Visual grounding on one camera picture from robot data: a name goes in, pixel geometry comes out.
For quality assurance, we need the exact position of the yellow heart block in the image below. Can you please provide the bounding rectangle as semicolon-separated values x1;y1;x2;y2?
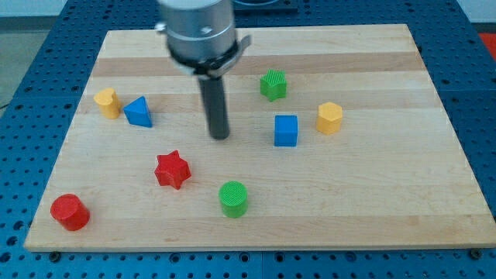
93;88;122;119

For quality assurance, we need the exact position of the green star block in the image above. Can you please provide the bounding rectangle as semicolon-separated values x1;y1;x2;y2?
260;69;287;102

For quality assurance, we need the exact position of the wooden board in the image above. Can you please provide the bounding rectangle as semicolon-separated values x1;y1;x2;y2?
25;24;495;252

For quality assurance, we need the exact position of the yellow hexagon block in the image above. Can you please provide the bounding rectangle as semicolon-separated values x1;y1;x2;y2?
315;102;343;135

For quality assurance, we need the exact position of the blue triangle block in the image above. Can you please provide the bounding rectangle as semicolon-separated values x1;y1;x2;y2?
123;96;153;128

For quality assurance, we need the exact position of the green cylinder block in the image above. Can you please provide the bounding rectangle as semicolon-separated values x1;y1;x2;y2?
219;181;248;218

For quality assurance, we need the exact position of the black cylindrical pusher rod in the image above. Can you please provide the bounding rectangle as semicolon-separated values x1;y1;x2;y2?
198;77;230;140

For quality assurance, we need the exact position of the red cylinder block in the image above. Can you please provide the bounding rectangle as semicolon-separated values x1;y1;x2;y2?
50;194;91;231

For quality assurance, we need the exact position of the blue cube block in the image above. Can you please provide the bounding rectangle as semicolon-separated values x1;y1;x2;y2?
274;115;298;147

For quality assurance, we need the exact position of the red star block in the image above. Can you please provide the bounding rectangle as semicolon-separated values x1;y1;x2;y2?
154;150;191;190

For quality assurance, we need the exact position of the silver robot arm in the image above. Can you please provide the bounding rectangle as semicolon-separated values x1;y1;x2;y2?
157;0;252;140

